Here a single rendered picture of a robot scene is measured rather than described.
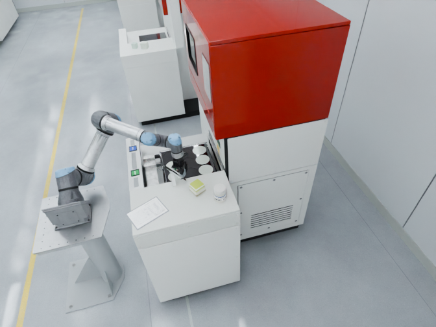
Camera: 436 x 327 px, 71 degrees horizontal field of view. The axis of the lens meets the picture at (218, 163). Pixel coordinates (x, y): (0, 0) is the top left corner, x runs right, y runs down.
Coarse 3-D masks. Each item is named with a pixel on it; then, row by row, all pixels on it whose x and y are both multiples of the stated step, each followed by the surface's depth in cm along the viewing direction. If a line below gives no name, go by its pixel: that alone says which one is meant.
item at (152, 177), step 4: (152, 160) 226; (152, 168) 220; (156, 168) 223; (148, 172) 217; (152, 172) 217; (156, 172) 217; (148, 176) 214; (152, 176) 214; (156, 176) 214; (148, 180) 211; (152, 180) 211; (156, 180) 211; (148, 184) 208; (152, 184) 208; (156, 184) 208
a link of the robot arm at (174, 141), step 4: (172, 136) 183; (176, 136) 183; (168, 140) 184; (172, 140) 181; (176, 140) 181; (180, 140) 184; (168, 144) 184; (172, 144) 183; (176, 144) 183; (180, 144) 185; (168, 148) 188; (172, 148) 185; (176, 148) 185; (180, 148) 187; (172, 152) 188; (176, 152) 187
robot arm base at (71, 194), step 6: (78, 186) 194; (60, 192) 188; (66, 192) 187; (72, 192) 189; (78, 192) 191; (60, 198) 187; (66, 198) 186; (72, 198) 187; (78, 198) 189; (60, 204) 186
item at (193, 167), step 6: (204, 144) 234; (186, 150) 230; (192, 150) 229; (162, 156) 226; (168, 156) 225; (192, 156) 224; (210, 156) 223; (168, 162) 221; (186, 162) 220; (192, 162) 220; (210, 162) 219; (192, 168) 215; (198, 168) 215; (168, 174) 212; (186, 174) 211; (192, 174) 211; (198, 174) 211; (168, 180) 207
